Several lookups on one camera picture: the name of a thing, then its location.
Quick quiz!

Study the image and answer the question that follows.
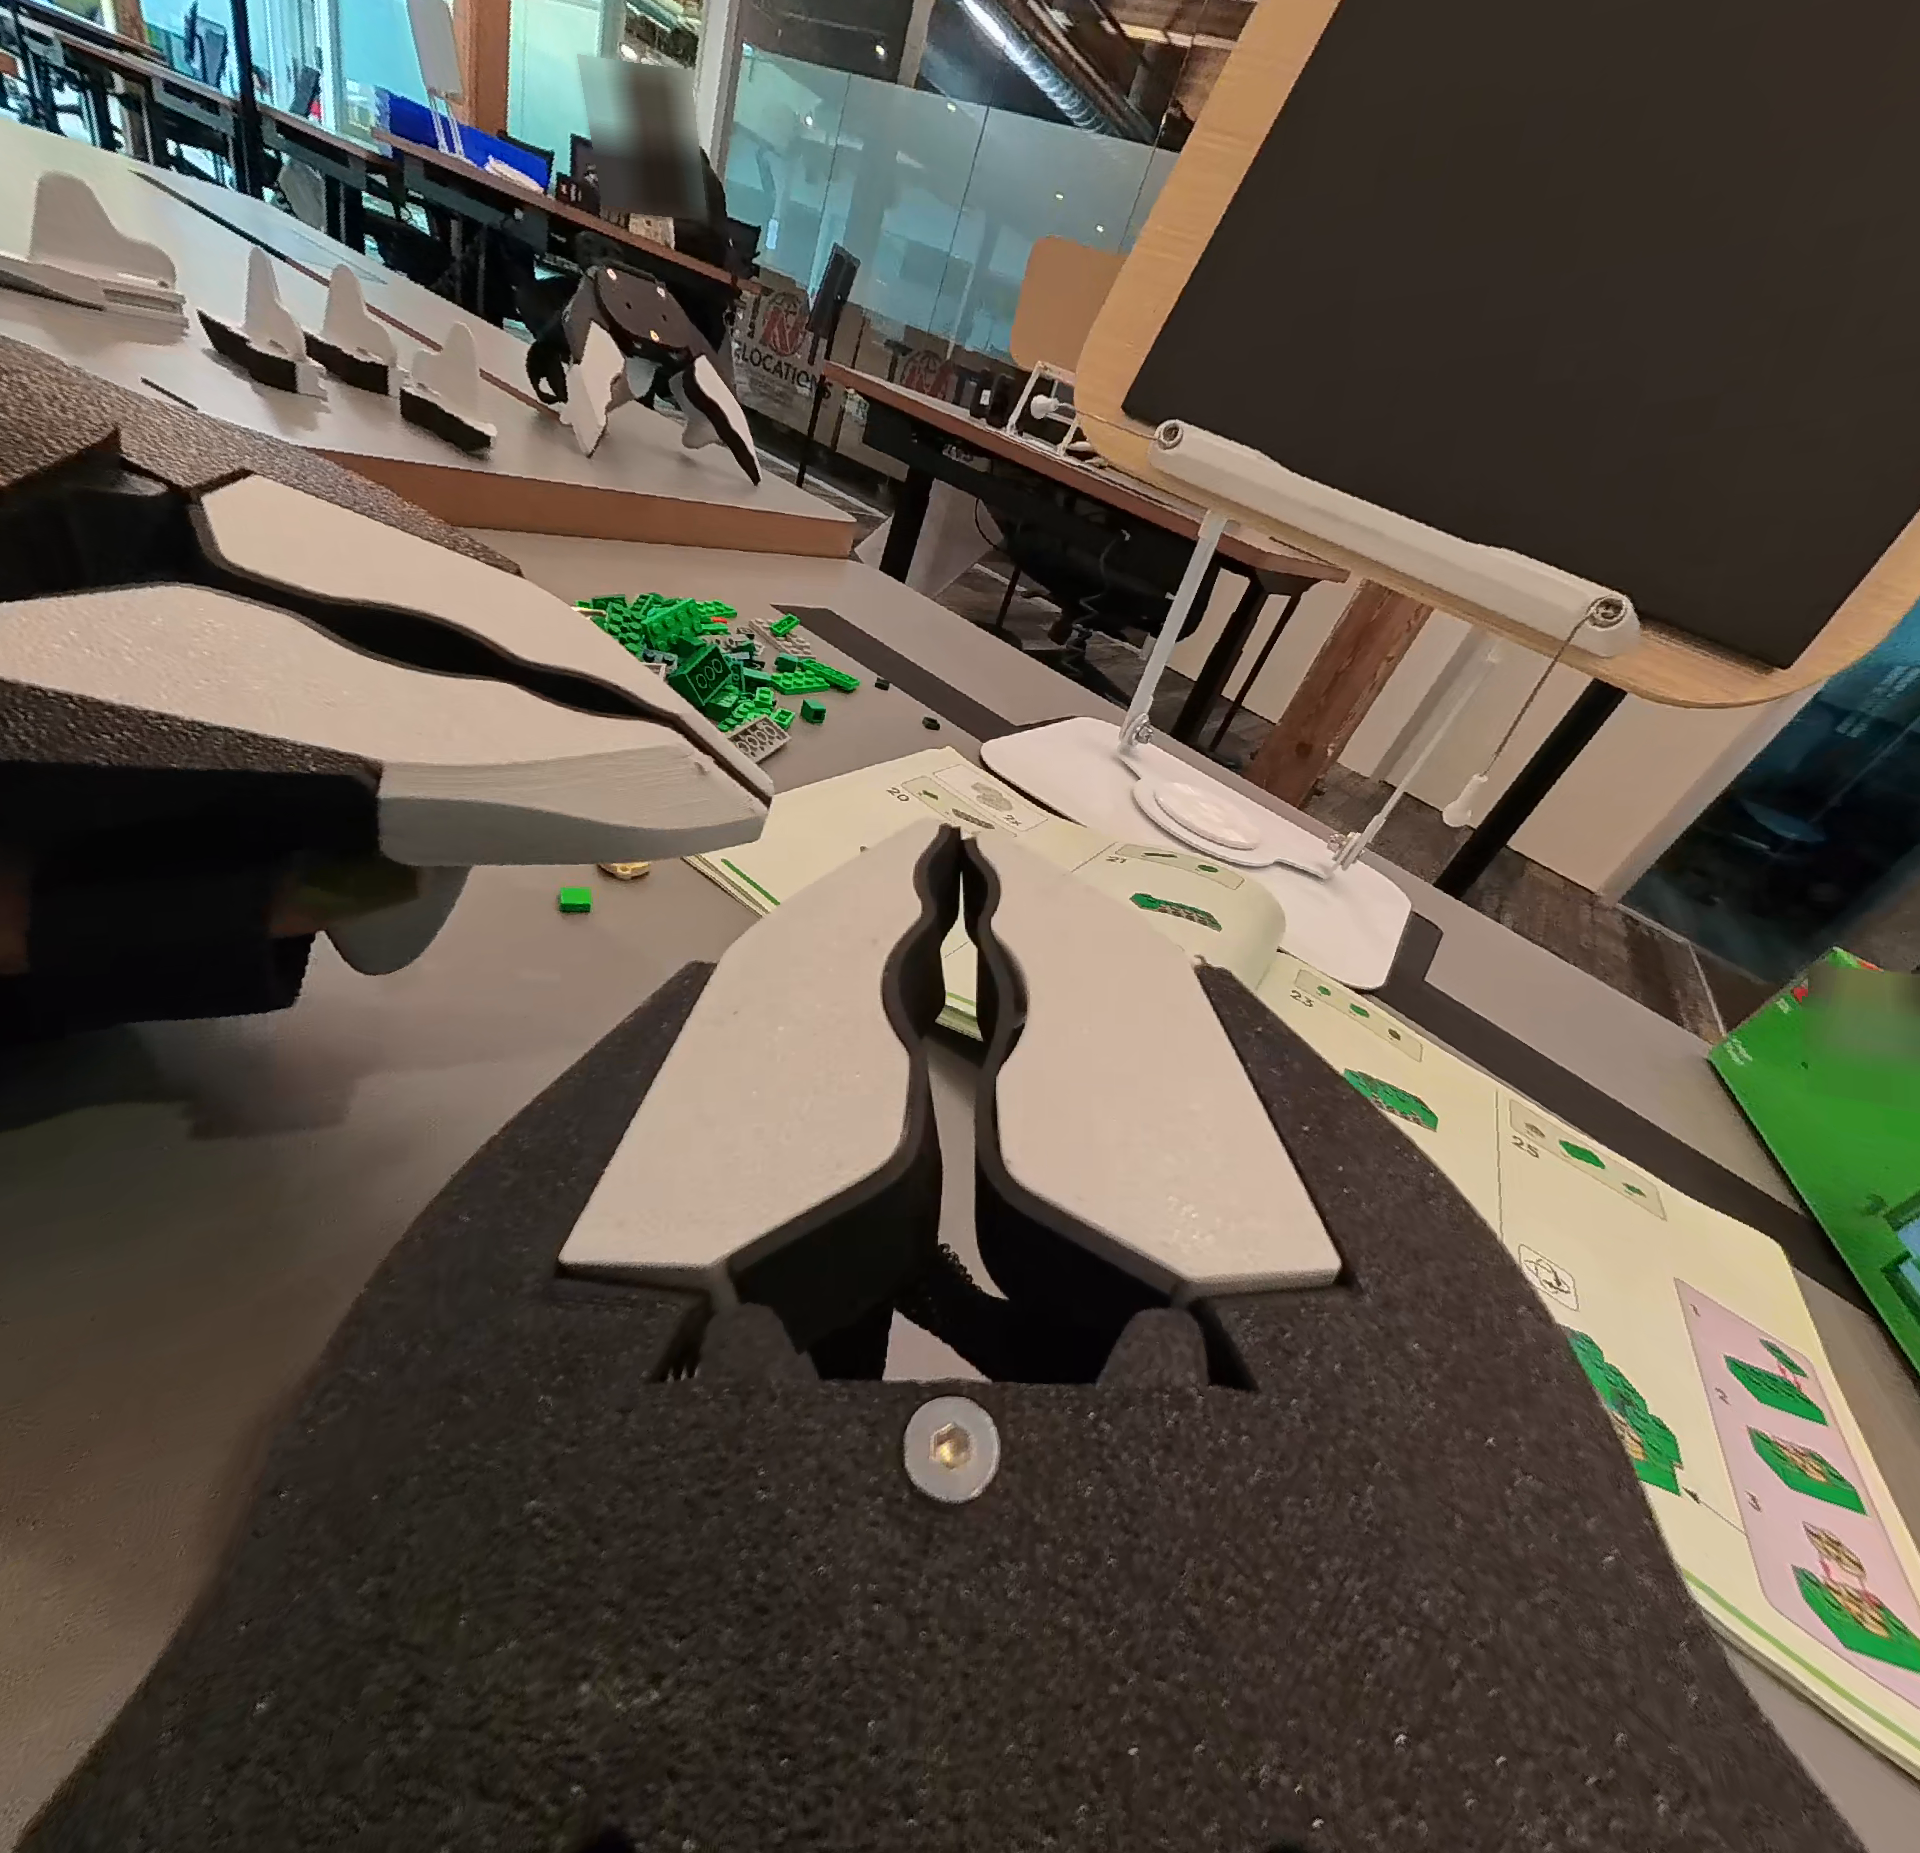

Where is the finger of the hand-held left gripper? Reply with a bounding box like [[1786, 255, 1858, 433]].
[[0, 582, 778, 868], [190, 470, 714, 757]]

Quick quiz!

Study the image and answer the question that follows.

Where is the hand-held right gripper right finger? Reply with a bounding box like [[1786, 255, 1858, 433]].
[[965, 832, 1346, 1383]]

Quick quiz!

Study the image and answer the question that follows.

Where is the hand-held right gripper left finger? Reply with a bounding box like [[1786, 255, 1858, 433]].
[[556, 823, 964, 1380]]

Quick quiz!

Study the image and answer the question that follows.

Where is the pile of green building bricks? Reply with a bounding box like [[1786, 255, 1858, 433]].
[[577, 592, 862, 771]]

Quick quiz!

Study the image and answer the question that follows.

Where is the pale green instruction booklet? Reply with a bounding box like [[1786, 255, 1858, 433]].
[[680, 754, 1920, 1782]]

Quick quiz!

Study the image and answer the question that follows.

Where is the grey desk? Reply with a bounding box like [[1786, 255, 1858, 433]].
[[0, 527, 1920, 1853]]

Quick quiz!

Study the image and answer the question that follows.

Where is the spare black grey gripper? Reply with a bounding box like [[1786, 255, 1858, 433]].
[[522, 223, 768, 490]]

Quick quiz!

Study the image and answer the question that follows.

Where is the brown top office table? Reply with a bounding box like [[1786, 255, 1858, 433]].
[[824, 358, 1350, 686]]

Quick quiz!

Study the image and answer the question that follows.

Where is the green toy box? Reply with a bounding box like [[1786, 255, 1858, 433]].
[[1707, 945, 1920, 1364]]

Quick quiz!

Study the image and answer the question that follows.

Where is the wooden post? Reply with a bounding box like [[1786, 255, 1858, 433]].
[[1248, 580, 1430, 810], [449, 0, 522, 140]]

